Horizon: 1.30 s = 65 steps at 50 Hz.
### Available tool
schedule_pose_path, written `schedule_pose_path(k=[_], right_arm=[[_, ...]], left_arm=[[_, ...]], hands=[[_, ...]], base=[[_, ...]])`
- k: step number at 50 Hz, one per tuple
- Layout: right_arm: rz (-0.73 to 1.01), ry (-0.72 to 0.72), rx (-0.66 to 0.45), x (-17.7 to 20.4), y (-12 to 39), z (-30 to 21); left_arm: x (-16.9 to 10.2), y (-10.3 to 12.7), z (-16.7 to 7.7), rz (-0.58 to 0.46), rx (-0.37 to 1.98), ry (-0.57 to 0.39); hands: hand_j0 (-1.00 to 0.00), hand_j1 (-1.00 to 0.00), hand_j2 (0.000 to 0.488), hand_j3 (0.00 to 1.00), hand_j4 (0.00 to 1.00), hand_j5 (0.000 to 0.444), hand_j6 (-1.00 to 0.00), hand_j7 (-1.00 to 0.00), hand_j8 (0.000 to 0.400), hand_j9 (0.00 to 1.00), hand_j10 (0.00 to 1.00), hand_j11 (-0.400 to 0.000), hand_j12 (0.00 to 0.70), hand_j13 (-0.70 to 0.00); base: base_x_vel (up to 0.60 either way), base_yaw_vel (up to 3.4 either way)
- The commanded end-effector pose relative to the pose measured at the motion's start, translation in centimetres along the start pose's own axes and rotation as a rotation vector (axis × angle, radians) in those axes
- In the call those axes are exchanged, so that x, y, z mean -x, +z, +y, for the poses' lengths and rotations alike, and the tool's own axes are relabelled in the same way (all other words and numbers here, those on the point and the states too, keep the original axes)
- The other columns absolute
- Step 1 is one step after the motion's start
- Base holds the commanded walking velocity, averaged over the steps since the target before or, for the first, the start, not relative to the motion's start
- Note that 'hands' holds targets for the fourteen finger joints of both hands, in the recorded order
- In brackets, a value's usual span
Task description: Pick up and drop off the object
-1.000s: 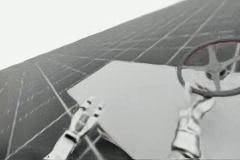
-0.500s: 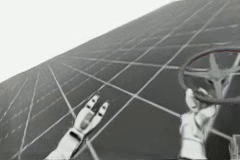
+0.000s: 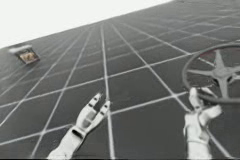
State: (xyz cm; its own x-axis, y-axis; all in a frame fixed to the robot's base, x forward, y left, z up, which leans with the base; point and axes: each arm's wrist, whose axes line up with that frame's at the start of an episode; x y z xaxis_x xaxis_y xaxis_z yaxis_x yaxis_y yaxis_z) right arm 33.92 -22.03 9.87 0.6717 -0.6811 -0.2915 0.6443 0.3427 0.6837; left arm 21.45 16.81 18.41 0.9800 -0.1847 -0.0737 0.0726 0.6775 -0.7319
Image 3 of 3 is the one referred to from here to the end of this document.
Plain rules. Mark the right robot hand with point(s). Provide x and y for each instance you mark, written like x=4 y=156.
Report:
x=197 y=121

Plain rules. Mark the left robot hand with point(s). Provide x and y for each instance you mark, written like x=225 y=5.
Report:
x=88 y=115

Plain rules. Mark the dark steering wheel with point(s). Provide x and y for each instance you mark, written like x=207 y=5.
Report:
x=222 y=72

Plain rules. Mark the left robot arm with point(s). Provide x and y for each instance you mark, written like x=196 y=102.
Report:
x=67 y=144

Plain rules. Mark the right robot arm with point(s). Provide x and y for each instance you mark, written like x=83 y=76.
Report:
x=198 y=150

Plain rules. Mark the grey cart with brown box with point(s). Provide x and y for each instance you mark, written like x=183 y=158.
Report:
x=26 y=54

